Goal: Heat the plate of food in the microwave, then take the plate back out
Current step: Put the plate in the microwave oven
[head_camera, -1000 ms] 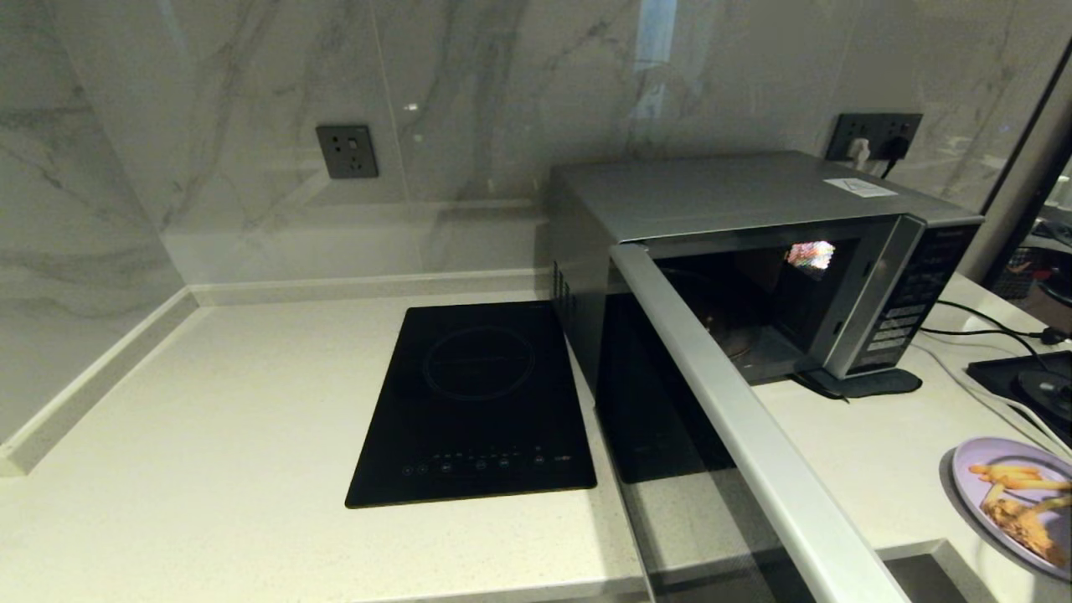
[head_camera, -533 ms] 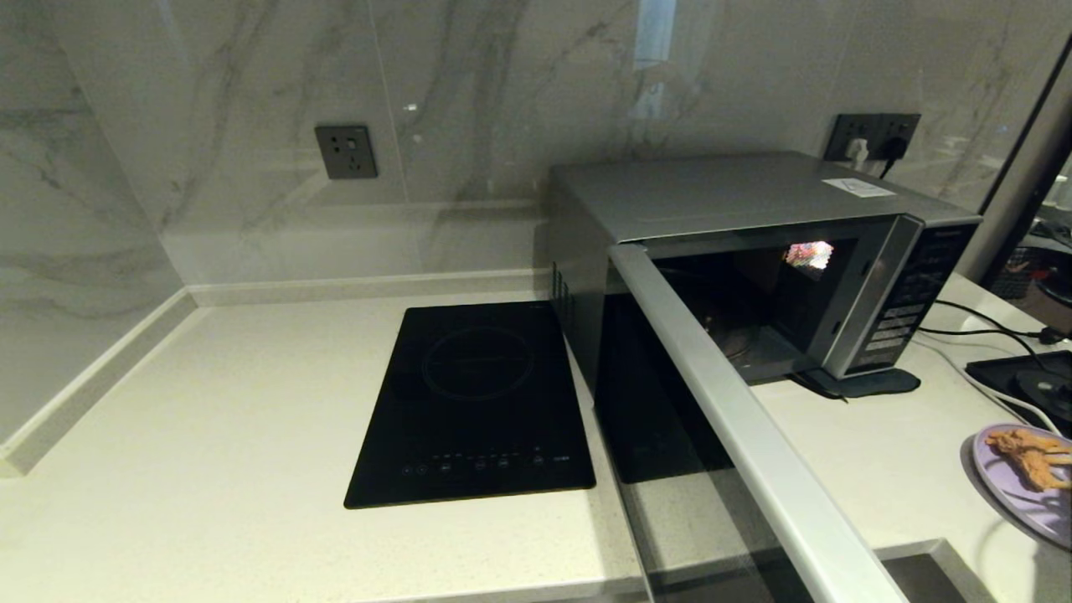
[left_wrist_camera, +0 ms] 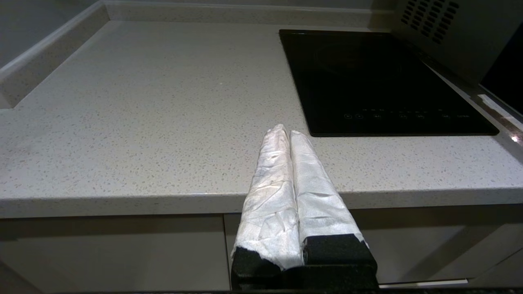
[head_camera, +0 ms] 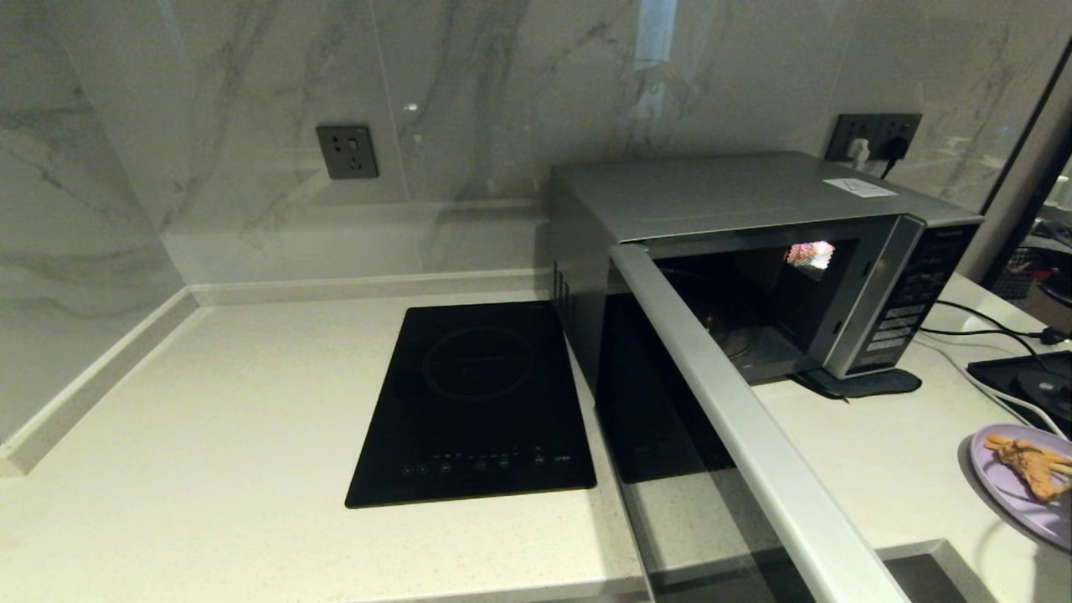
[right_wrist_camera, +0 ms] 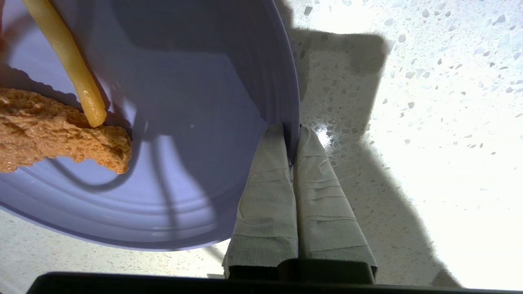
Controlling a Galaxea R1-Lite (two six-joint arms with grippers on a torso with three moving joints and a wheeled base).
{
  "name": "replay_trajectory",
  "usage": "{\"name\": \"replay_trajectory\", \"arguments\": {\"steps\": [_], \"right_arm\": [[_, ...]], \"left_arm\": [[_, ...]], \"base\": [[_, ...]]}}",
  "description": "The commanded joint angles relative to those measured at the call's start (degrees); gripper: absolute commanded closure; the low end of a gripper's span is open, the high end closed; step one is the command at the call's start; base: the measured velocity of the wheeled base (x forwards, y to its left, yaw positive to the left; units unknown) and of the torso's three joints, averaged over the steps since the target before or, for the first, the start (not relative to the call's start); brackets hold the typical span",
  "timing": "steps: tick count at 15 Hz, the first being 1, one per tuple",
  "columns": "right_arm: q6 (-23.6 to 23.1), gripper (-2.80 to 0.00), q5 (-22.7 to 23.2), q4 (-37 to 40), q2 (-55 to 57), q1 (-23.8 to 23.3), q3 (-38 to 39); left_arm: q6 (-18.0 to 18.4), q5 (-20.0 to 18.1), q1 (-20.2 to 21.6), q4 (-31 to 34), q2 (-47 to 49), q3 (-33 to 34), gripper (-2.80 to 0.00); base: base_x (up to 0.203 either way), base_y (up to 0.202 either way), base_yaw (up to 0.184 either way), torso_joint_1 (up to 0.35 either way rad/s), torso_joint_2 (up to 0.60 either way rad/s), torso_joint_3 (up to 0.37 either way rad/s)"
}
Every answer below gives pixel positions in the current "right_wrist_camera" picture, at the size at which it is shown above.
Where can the yellow french fry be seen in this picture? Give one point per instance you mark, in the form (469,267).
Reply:
(69,65)

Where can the lavender plate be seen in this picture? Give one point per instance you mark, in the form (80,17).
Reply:
(196,122)

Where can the right gripper grey taped left finger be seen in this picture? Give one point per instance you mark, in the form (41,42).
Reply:
(267,212)

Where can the right gripper grey taped right finger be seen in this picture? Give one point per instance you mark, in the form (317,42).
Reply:
(327,212)

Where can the fried chicken piece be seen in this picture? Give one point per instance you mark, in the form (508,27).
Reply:
(53,134)

